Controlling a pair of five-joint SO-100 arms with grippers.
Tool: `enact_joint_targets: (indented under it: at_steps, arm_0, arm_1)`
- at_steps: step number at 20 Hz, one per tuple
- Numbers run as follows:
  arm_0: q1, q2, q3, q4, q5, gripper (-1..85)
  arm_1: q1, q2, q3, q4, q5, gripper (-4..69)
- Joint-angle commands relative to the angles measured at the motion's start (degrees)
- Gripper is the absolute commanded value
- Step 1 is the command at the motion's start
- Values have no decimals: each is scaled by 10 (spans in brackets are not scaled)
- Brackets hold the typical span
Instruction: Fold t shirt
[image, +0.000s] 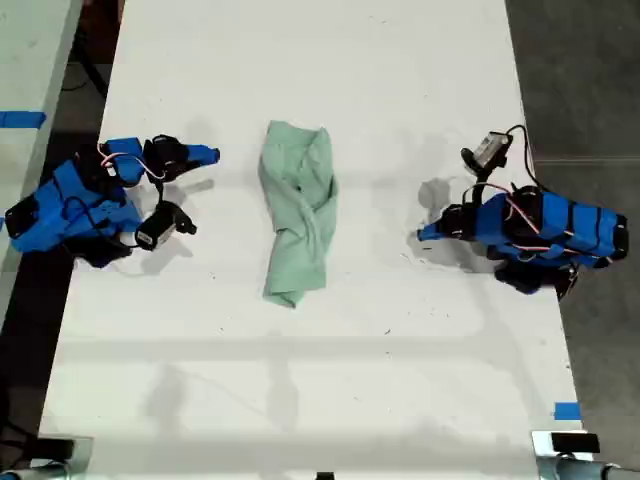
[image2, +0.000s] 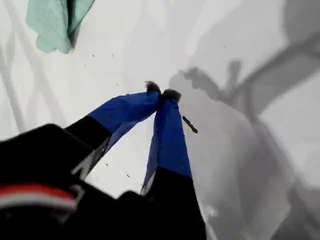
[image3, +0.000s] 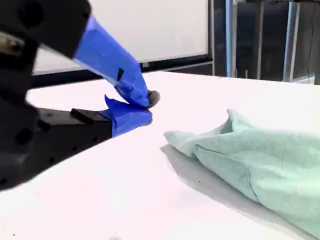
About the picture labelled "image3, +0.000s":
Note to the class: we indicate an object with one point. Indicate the whiteboard with black frame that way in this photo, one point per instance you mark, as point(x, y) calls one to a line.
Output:
point(150, 30)

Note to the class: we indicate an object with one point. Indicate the pale green T-shirt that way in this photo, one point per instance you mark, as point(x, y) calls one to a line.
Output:
point(262, 162)

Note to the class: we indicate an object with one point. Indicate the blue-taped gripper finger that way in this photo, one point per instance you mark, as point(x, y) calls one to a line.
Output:
point(107, 55)
point(130, 117)

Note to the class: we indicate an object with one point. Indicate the glass partition with metal frames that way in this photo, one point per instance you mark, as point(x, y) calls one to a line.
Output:
point(250, 37)

